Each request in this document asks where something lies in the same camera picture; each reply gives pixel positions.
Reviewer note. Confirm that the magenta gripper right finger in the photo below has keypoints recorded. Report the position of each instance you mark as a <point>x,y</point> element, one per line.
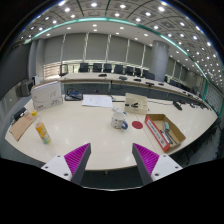
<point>152,166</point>

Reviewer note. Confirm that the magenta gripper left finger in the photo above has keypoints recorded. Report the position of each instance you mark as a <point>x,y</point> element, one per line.
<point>71,166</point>

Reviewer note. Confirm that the yellow drink bottle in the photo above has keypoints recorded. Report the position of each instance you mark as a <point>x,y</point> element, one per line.
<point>40,128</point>

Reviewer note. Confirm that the black marker pen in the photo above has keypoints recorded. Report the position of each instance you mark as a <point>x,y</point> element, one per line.
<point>166,137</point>

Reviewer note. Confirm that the open cardboard box red side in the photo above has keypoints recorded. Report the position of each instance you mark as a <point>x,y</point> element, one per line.
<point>155,123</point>

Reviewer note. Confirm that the red round coaster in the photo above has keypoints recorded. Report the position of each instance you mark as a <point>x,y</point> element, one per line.
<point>137,125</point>

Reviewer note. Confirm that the teal eraser block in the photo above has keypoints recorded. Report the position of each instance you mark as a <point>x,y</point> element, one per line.
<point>166,127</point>

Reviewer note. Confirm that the brown cardboard envelope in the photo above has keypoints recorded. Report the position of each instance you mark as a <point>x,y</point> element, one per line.
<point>23,123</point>

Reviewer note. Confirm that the beige box with black clip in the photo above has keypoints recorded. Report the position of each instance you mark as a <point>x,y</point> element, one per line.
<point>136,104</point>

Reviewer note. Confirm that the black table microphone unit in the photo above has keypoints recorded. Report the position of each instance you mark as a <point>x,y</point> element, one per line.
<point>177,105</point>

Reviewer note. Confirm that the white remote control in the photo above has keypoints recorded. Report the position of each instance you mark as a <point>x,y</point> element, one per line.
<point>117,109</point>

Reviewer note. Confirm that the white paper sheet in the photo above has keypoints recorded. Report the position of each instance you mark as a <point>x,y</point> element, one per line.
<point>97,101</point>

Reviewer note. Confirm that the black desk phone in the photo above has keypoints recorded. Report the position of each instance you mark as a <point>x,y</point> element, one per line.
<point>72,95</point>

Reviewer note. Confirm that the black device on table edge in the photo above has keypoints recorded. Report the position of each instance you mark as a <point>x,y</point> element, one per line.
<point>19,113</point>

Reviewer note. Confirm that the white cardboard box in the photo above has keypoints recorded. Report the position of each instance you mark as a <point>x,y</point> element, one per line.
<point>46,95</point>

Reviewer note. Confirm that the grey round column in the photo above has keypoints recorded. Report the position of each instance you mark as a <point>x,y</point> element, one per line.
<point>159,59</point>

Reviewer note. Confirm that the white dotted mug blue handle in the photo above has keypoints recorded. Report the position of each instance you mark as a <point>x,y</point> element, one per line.
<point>118,121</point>

